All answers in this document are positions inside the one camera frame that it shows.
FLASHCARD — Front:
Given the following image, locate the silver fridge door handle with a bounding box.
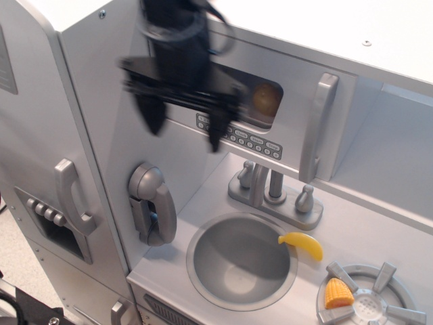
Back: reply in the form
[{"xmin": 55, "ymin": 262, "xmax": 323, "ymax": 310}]
[{"xmin": 54, "ymin": 158, "xmax": 96, "ymax": 236}]

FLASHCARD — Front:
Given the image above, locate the silver lower door handle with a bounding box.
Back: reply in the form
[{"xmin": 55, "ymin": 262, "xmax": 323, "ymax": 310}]
[{"xmin": 110, "ymin": 299, "xmax": 131, "ymax": 325}]

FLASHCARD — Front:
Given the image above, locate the silver microwave door handle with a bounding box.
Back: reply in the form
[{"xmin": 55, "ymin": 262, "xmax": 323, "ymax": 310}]
[{"xmin": 298, "ymin": 73, "xmax": 339, "ymax": 183}]

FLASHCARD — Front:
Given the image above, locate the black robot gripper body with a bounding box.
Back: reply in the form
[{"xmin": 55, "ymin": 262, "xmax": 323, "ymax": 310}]
[{"xmin": 119, "ymin": 20, "xmax": 246, "ymax": 116}]

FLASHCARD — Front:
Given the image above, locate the silver toy faucet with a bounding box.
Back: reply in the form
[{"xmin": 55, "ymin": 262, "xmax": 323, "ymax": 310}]
[{"xmin": 228, "ymin": 160, "xmax": 323, "ymax": 230}]

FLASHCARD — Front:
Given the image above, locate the silver toy stove burner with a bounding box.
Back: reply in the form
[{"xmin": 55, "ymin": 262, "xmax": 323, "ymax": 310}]
[{"xmin": 316, "ymin": 261, "xmax": 427, "ymax": 324}]

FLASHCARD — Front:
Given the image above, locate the yellow toy corn cob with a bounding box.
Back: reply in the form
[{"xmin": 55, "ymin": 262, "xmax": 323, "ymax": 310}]
[{"xmin": 325, "ymin": 278, "xmax": 355, "ymax": 309}]

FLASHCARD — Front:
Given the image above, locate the round silver toy sink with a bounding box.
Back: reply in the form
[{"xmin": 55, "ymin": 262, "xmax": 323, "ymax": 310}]
[{"xmin": 186, "ymin": 213, "xmax": 298, "ymax": 311}]

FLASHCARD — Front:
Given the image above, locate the yellow toy ball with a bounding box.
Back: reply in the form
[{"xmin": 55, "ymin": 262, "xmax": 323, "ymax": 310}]
[{"xmin": 252, "ymin": 83, "xmax": 282, "ymax": 117}]

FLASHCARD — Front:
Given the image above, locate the grey toy microwave door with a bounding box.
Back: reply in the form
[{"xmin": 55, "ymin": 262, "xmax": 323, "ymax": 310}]
[{"xmin": 148, "ymin": 23, "xmax": 359, "ymax": 182}]

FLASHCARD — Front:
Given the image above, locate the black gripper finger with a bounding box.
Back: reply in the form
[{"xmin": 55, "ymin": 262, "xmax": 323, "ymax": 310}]
[
  {"xmin": 208, "ymin": 106, "xmax": 239, "ymax": 152},
  {"xmin": 134, "ymin": 94, "xmax": 167, "ymax": 135}
]

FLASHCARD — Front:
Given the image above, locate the black cable and bracket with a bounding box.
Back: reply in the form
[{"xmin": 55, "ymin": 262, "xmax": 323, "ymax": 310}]
[{"xmin": 0, "ymin": 270, "xmax": 65, "ymax": 325}]

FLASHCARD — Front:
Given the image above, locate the grey toy oven panel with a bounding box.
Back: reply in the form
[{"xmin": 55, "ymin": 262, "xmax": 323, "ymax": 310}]
[{"xmin": 143, "ymin": 294, "xmax": 198, "ymax": 325}]

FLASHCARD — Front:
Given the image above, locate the grey toy fridge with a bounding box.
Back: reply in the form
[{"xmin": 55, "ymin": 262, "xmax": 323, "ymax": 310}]
[{"xmin": 1, "ymin": 1, "xmax": 141, "ymax": 324}]

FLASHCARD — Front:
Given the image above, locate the grey toy ice dispenser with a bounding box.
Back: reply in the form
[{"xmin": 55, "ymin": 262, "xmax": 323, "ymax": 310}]
[{"xmin": 14, "ymin": 186, "xmax": 93, "ymax": 265}]

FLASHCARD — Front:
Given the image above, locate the grey toy wall phone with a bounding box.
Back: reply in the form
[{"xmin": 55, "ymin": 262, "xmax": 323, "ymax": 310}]
[{"xmin": 128, "ymin": 162, "xmax": 177, "ymax": 246}]

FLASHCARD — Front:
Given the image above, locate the yellow toy banana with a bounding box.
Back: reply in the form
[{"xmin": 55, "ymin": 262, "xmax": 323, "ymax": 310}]
[{"xmin": 277, "ymin": 232, "xmax": 323, "ymax": 261}]

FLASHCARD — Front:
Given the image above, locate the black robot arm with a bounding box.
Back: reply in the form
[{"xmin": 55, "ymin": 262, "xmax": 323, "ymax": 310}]
[{"xmin": 120, "ymin": 1, "xmax": 246, "ymax": 152}]

